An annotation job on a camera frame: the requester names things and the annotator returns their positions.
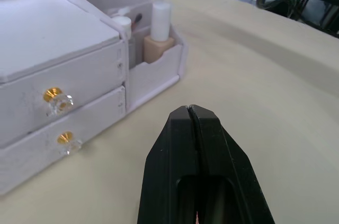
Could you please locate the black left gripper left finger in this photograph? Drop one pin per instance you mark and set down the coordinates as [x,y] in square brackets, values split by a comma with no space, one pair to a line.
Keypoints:
[169,155]

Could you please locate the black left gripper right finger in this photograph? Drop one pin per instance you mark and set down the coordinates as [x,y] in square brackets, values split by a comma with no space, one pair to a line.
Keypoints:
[222,160]

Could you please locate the white organizer drawer, small knob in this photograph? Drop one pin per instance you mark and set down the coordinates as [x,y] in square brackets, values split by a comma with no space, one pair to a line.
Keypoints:
[100,120]

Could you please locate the white organizer drawer, large knob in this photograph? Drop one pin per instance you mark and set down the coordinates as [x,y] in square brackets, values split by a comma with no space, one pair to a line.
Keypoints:
[87,75]

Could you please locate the white cosmetic organizer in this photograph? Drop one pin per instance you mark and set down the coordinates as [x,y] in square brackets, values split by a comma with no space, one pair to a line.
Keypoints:
[66,36]

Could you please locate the beige foundation bottle, white cap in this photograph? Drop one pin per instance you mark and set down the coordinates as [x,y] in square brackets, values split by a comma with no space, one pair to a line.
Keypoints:
[160,22]

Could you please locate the grey bottle, white cap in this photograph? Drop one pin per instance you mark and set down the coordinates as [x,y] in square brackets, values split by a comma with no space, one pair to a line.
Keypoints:
[126,26]

